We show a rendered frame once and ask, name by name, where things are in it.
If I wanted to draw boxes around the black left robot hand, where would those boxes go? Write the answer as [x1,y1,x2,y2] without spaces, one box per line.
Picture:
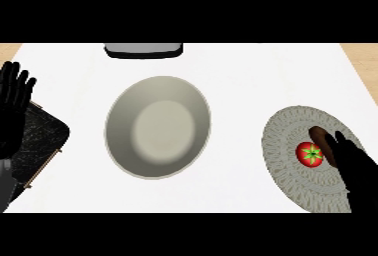
[0,60,38,161]

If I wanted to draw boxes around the grey and black appliance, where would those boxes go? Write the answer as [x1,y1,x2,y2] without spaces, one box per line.
[102,42,185,61]

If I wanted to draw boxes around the red tomato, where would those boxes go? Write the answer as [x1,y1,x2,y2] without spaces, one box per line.
[294,141,325,169]

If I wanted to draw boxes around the brown oblong vegetable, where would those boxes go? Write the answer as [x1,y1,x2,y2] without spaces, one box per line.
[307,125,341,168]

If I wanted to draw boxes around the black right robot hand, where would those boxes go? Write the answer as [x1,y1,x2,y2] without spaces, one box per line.
[322,130,378,214]

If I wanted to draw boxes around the beige oval bowl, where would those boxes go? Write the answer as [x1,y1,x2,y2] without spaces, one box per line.
[103,75,213,181]

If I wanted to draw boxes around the dark speckled wooden-framed chair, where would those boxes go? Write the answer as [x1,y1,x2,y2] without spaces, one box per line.
[6,100,72,205]

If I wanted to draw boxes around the round grey woven placemat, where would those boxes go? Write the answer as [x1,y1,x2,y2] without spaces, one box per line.
[260,105,369,214]

